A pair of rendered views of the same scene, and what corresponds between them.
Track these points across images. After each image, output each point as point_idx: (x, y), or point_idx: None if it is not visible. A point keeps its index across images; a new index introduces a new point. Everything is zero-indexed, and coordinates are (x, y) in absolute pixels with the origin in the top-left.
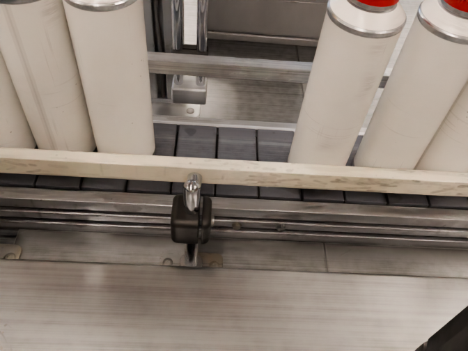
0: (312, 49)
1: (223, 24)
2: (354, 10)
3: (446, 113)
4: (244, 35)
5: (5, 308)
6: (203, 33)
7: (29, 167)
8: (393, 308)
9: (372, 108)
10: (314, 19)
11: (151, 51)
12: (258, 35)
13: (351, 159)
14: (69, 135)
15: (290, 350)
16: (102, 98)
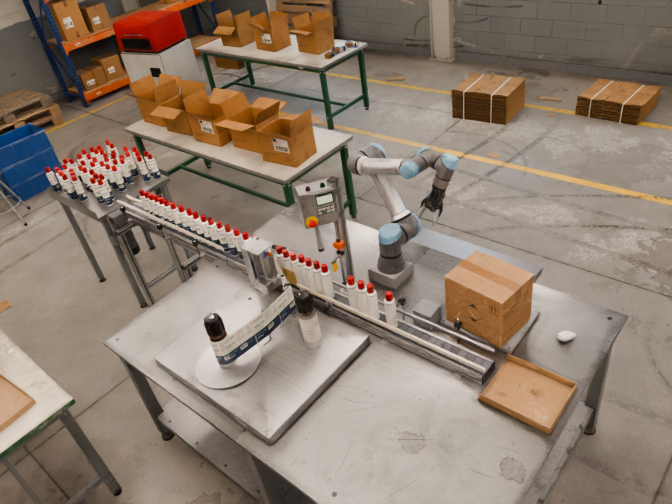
0: (392, 289)
1: (373, 277)
2: (347, 284)
3: (364, 303)
4: (378, 281)
5: None
6: (346, 280)
7: (313, 293)
8: (345, 329)
9: None
10: (391, 282)
11: (345, 280)
12: (381, 282)
13: None
14: (320, 290)
15: (328, 327)
16: (323, 286)
